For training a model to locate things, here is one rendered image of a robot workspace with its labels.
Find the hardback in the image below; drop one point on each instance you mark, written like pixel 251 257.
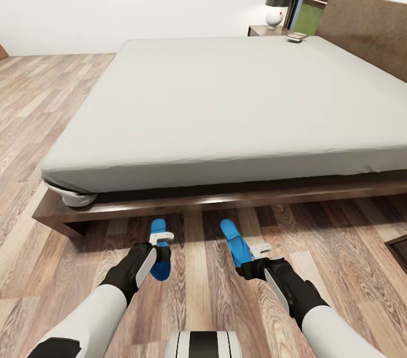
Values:
pixel 297 36

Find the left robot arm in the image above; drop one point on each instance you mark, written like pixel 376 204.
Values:
pixel 87 331

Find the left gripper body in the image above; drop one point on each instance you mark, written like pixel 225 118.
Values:
pixel 163 254

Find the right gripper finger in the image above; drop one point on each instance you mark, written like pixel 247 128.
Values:
pixel 240 271

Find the sandal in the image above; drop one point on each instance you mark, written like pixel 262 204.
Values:
pixel 160 271
pixel 239 249

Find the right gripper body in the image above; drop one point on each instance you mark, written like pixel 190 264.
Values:
pixel 250 269

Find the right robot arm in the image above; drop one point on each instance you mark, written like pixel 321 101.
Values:
pixel 328 334

